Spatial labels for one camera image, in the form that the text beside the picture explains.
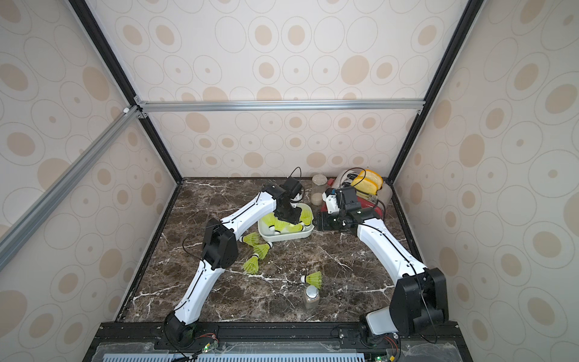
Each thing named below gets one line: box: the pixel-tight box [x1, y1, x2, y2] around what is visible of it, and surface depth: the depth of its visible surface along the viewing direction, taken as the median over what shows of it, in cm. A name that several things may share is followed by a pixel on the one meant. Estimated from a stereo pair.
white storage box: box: [257, 202, 316, 242], surface depth 99 cm
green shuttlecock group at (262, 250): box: [252, 241, 273, 261], surface depth 94 cm
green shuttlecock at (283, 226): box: [275, 218, 304, 234], surface depth 99 cm
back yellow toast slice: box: [358, 169, 384, 190], surface depth 92 cm
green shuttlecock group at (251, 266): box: [242, 252, 260, 275], surface depth 91 cm
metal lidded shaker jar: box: [305, 285, 320, 310], surface depth 75 cm
